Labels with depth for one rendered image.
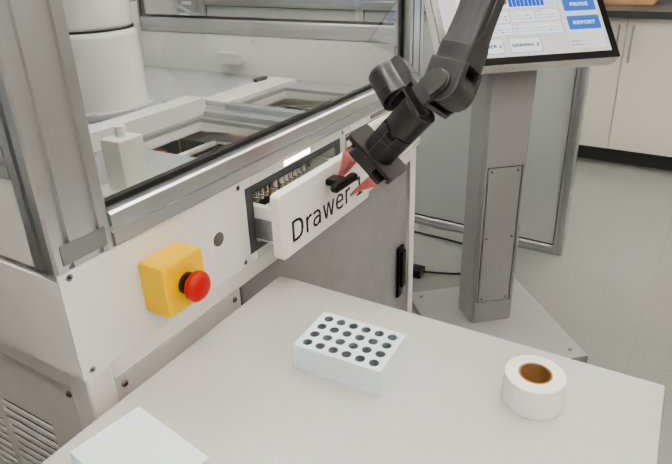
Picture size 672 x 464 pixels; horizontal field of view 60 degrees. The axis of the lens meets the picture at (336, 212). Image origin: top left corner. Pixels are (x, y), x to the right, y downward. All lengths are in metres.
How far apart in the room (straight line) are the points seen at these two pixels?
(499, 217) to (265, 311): 1.21
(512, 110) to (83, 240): 1.42
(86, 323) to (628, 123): 3.47
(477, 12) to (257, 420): 0.63
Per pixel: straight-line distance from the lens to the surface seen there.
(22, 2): 0.65
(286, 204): 0.89
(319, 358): 0.76
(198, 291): 0.76
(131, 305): 0.79
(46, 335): 0.80
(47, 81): 0.67
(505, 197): 1.96
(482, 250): 2.01
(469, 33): 0.90
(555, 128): 2.58
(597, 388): 0.82
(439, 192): 2.85
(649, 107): 3.84
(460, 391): 0.77
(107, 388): 0.82
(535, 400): 0.73
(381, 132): 0.92
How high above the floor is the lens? 1.26
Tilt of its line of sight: 24 degrees down
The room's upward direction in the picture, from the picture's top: 2 degrees counter-clockwise
